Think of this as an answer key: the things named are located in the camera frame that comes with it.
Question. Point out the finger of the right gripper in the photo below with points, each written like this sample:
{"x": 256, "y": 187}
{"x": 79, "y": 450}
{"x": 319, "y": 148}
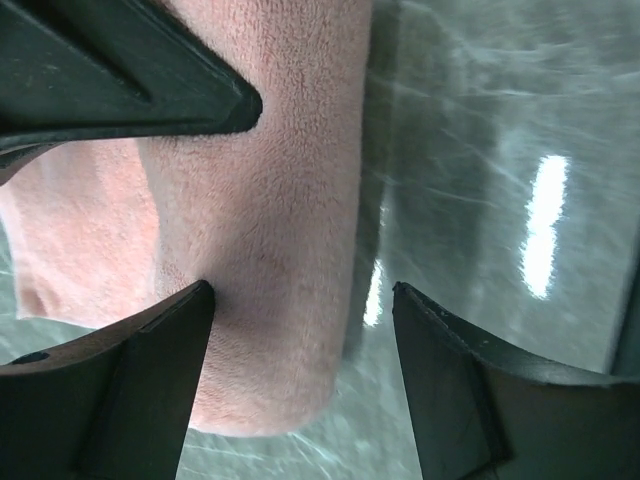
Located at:
{"x": 93, "y": 70}

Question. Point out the pink towel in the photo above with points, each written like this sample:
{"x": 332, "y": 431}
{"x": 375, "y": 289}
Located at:
{"x": 101, "y": 230}

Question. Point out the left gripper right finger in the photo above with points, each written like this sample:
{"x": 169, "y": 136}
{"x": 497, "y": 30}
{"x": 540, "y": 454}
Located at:
{"x": 483, "y": 408}

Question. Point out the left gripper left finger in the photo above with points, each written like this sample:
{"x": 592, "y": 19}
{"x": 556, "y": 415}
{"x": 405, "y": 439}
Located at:
{"x": 112, "y": 404}

